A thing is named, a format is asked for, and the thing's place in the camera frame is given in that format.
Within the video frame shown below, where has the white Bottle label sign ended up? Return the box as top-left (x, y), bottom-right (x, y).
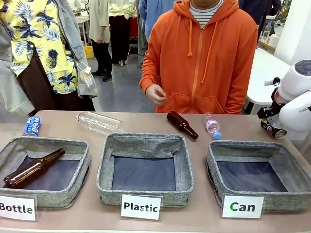
top-left (0, 194), bottom-right (38, 222)

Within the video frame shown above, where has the person in orange hoodie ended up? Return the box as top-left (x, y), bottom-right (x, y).
top-left (138, 0), bottom-right (259, 115)

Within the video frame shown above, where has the person left forearm orange sleeve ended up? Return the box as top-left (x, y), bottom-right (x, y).
top-left (225, 72), bottom-right (256, 115)

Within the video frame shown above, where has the black crushed soda can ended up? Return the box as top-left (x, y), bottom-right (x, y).
top-left (260, 118), bottom-right (288, 140)

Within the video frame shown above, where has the clear water bottle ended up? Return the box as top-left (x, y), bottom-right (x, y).
top-left (262, 21), bottom-right (272, 41)

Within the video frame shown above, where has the large clear plastic bottle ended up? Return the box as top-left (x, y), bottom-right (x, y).
top-left (76, 111), bottom-right (124, 135)

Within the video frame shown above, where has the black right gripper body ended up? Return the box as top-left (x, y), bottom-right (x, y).
top-left (257, 100), bottom-right (283, 120)

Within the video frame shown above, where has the grey fabric basket bottle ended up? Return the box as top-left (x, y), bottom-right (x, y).
top-left (0, 136), bottom-right (92, 209)

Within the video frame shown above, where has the hanging name badge card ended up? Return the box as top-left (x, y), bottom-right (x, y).
top-left (76, 61), bottom-right (98, 92)

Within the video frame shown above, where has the brown glass beer bottle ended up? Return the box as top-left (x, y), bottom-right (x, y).
top-left (167, 111), bottom-right (199, 140)
top-left (3, 148), bottom-right (66, 189)

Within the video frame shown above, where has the white Can label sign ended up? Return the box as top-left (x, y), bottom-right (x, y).
top-left (221, 194), bottom-right (265, 219)

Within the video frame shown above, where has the person in yellow floral shirt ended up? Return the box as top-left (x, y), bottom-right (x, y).
top-left (0, 0), bottom-right (98, 117)

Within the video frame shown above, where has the white Plastic label sign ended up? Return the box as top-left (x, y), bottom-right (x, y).
top-left (120, 194), bottom-right (163, 221)

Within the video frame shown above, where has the person in beige coat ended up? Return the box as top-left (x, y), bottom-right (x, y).
top-left (88, 0), bottom-right (114, 82)

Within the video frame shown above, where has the person right hand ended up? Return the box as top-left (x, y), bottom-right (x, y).
top-left (145, 84), bottom-right (167, 106)

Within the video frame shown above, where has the small pink label plastic bottle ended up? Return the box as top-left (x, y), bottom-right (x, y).
top-left (204, 112), bottom-right (223, 140)

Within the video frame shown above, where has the grey fabric basket plastic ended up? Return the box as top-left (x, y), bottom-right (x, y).
top-left (96, 132), bottom-right (195, 207)

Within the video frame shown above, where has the yellow plastic crate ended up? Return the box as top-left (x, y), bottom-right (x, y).
top-left (83, 45), bottom-right (95, 59)

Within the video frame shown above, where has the person in blue jacket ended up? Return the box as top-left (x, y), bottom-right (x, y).
top-left (138, 0), bottom-right (179, 67)

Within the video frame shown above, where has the person right forearm orange sleeve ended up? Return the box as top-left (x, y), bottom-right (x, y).
top-left (138, 46), bottom-right (163, 91)

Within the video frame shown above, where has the person in cream top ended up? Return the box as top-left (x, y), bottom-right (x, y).
top-left (107, 0), bottom-right (139, 67)

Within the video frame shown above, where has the grey fabric basket can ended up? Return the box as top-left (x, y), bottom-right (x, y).
top-left (205, 140), bottom-right (311, 212)

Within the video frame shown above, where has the white round table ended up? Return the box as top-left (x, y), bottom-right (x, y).
top-left (244, 47), bottom-right (292, 115)

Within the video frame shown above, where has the blue white drink can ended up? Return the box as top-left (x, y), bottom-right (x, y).
top-left (23, 116), bottom-right (42, 137)

